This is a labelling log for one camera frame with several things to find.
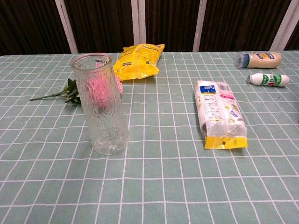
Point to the pink rose bouquet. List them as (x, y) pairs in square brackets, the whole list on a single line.
[(71, 89)]

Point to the clear glass cup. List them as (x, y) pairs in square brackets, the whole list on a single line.
[(107, 135)]

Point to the green grid-patterned table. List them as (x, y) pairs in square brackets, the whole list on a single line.
[(163, 186)]

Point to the yellow chip bag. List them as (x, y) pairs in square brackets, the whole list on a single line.
[(137, 63)]

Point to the white tissue pack yellow edge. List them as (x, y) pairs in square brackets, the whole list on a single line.
[(217, 109)]

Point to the small white green drink bottle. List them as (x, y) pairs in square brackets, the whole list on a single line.
[(266, 79)]

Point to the mayonnaise squeeze bottle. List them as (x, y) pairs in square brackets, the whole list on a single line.
[(261, 60)]

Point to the white frame post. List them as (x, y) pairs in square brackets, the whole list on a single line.
[(66, 28), (137, 23), (199, 25), (283, 25)]

